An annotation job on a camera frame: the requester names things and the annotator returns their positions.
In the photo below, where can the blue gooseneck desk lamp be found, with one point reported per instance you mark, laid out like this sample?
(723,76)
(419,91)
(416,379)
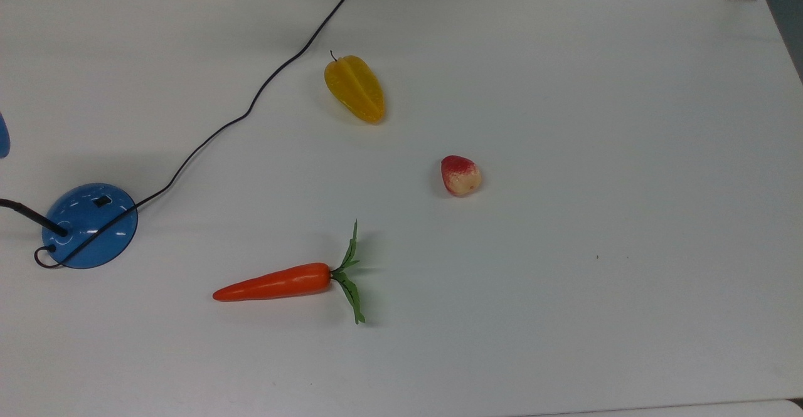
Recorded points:
(88,229)

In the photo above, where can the orange toy carrot with leaves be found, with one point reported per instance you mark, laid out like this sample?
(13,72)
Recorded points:
(282,282)

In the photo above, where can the yellow toy starfruit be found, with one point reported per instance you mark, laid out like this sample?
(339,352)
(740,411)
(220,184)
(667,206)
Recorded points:
(357,91)

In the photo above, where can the red and cream toy strawberry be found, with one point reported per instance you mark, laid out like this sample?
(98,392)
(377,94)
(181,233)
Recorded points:
(460,176)

